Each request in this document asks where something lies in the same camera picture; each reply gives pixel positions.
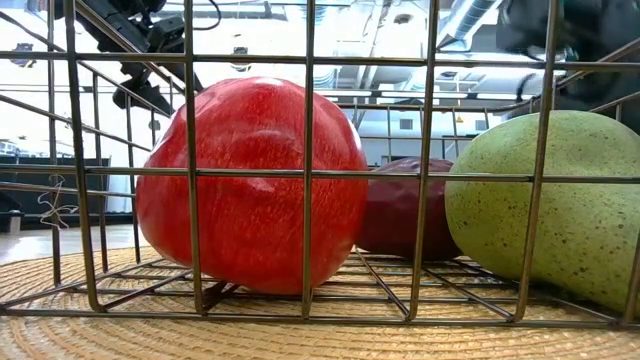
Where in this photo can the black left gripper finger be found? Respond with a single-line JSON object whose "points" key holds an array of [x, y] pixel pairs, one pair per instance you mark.
{"points": [[142, 97], [187, 77]]}

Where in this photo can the dark red apple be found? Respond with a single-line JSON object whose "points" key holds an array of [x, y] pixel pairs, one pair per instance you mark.
{"points": [[400, 215]]}

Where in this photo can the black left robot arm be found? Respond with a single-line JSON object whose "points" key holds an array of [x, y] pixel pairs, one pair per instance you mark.
{"points": [[100, 20]]}

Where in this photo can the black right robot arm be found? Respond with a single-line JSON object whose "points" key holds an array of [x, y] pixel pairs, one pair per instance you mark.
{"points": [[590, 60]]}

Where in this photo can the black low cabinet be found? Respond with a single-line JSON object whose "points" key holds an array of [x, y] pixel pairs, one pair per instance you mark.
{"points": [[45, 190]]}

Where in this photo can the round woven placemat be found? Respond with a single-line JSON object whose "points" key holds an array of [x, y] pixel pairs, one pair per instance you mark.
{"points": [[300, 342]]}

